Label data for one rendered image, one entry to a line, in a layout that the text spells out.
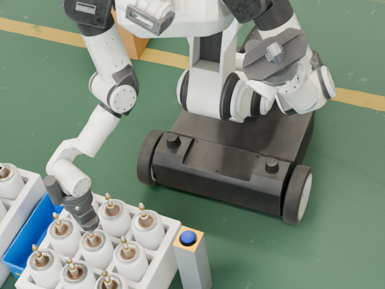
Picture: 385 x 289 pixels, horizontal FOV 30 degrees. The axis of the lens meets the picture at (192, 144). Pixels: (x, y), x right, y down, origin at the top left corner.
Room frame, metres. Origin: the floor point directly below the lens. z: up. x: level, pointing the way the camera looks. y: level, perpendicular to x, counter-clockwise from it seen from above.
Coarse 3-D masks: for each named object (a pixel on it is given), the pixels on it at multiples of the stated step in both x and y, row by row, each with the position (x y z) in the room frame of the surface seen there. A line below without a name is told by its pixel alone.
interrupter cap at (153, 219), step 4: (140, 212) 1.28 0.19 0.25; (148, 212) 1.28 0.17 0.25; (152, 212) 1.27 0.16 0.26; (136, 216) 1.27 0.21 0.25; (148, 216) 1.26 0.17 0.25; (152, 216) 1.26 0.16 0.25; (156, 216) 1.26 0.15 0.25; (136, 220) 1.25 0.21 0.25; (140, 220) 1.25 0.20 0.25; (152, 220) 1.25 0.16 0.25; (156, 220) 1.24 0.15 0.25; (136, 224) 1.24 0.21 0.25; (140, 224) 1.24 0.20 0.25; (144, 224) 1.24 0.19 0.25; (148, 224) 1.23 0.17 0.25; (152, 224) 1.23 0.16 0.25; (156, 224) 1.23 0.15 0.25; (136, 228) 1.22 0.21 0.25; (140, 228) 1.22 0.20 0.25; (144, 228) 1.22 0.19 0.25; (148, 228) 1.22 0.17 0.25; (152, 228) 1.22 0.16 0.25
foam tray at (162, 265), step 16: (128, 208) 1.36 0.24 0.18; (176, 224) 1.26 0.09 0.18; (48, 240) 1.29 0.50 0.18; (112, 240) 1.24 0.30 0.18; (128, 240) 1.23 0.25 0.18; (64, 256) 1.22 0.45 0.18; (80, 256) 1.21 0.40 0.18; (160, 256) 1.16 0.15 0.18; (96, 272) 1.14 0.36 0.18; (112, 272) 1.14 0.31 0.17; (160, 272) 1.13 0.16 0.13; (32, 288) 1.12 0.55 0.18; (64, 288) 1.11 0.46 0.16; (144, 288) 1.06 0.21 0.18; (160, 288) 1.11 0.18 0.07
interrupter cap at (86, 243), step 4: (88, 232) 1.24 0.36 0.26; (96, 232) 1.24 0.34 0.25; (100, 232) 1.23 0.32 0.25; (84, 236) 1.23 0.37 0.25; (96, 236) 1.22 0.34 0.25; (100, 236) 1.22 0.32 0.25; (104, 236) 1.21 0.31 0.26; (84, 240) 1.21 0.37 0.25; (88, 240) 1.21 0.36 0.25; (100, 240) 1.20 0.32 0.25; (104, 240) 1.20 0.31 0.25; (84, 244) 1.20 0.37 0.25; (88, 244) 1.20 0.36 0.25; (92, 244) 1.20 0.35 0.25; (96, 244) 1.19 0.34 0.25; (100, 244) 1.19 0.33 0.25; (104, 244) 1.19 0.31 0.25; (84, 248) 1.18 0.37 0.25; (88, 248) 1.18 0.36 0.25; (92, 248) 1.18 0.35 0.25; (96, 248) 1.18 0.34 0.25; (100, 248) 1.18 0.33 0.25
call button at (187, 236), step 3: (186, 231) 1.14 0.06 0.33; (189, 231) 1.13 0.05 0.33; (183, 234) 1.13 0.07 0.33; (186, 234) 1.13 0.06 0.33; (189, 234) 1.12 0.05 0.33; (192, 234) 1.12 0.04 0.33; (183, 237) 1.12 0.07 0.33; (186, 237) 1.11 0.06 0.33; (189, 237) 1.11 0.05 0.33; (192, 237) 1.11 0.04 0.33; (183, 240) 1.11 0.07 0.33; (186, 240) 1.11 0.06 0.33; (189, 240) 1.10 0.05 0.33; (192, 240) 1.11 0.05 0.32
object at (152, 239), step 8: (160, 224) 1.23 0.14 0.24; (136, 232) 1.22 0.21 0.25; (144, 232) 1.21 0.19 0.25; (152, 232) 1.21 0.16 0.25; (160, 232) 1.22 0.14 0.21; (136, 240) 1.22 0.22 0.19; (144, 240) 1.20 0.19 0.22; (152, 240) 1.20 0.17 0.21; (160, 240) 1.21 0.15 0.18; (152, 248) 1.20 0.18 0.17
